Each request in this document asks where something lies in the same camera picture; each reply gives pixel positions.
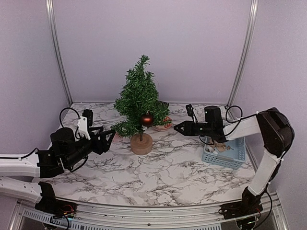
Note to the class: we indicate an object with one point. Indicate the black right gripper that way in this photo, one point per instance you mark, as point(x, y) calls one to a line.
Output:
point(187, 131)

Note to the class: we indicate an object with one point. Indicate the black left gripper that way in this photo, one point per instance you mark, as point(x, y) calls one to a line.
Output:
point(104, 146)

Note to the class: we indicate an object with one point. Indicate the beige fabric ornament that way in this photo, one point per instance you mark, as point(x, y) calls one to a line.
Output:
point(219, 147)

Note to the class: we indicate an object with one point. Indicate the copper bauble ornament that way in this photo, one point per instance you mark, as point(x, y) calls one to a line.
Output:
point(146, 119)

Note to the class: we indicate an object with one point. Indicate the light blue perforated basket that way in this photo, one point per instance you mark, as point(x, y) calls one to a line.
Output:
point(229, 158)

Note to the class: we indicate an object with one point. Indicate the small green christmas tree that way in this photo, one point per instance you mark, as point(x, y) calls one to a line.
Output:
point(139, 95)

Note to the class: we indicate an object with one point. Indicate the pink pompom ornament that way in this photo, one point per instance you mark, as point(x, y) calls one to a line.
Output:
point(117, 138)

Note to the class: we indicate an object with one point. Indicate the white grey small ornament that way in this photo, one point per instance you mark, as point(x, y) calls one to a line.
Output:
point(210, 149)

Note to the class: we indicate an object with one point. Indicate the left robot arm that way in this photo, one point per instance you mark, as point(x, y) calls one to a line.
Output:
point(40, 164)

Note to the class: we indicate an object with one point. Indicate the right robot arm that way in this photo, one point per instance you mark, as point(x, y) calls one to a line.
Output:
point(274, 127)

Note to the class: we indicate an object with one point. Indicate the orange white patterned bowl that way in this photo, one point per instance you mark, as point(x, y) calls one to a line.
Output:
point(165, 126)

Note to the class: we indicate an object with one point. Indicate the black floral square plate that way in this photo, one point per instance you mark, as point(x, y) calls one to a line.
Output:
point(165, 104)

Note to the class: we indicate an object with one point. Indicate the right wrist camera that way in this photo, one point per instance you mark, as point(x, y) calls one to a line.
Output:
point(190, 112)

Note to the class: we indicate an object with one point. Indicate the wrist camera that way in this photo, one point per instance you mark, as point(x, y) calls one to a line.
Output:
point(190, 112)
point(84, 124)

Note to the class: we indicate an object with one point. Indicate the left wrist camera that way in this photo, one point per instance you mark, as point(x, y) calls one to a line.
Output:
point(84, 124)

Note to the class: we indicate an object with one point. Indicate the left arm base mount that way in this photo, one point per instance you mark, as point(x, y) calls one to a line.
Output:
point(50, 204)

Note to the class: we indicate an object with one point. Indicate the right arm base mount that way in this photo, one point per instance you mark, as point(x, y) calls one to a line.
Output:
point(250, 204)

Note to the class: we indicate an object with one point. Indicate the front aluminium rail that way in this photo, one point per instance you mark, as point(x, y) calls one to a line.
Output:
point(90, 216)

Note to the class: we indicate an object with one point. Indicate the left aluminium frame post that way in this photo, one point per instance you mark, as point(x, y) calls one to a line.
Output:
point(56, 46)

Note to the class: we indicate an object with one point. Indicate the aluminium frame post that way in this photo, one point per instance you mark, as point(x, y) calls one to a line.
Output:
point(245, 50)
point(56, 46)

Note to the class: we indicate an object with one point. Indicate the right aluminium frame post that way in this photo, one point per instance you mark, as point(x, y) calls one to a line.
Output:
point(245, 50)

